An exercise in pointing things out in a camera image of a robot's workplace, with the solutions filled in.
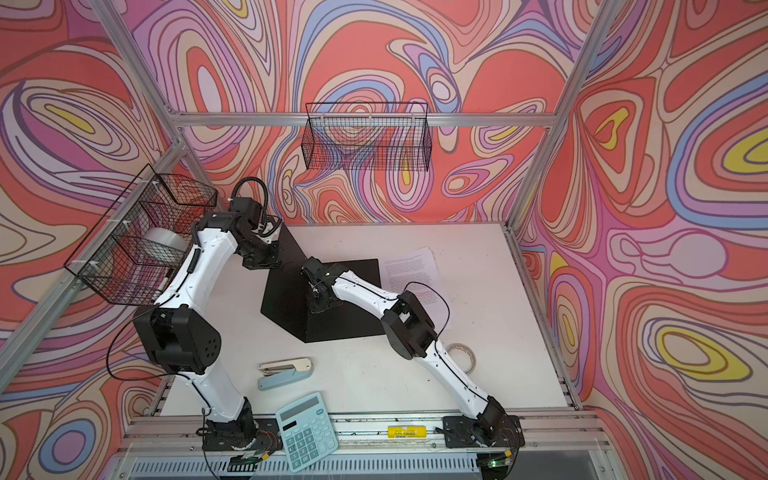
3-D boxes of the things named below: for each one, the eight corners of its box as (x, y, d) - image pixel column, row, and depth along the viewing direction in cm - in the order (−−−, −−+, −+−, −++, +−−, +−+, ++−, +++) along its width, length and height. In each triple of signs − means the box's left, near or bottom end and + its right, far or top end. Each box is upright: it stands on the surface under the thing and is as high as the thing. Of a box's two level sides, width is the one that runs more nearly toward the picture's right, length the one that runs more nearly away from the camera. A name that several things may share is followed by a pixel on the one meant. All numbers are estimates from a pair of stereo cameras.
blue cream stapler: (261, 390, 81) (257, 387, 79) (262, 368, 85) (258, 364, 83) (314, 377, 83) (312, 374, 81) (312, 356, 87) (310, 352, 85)
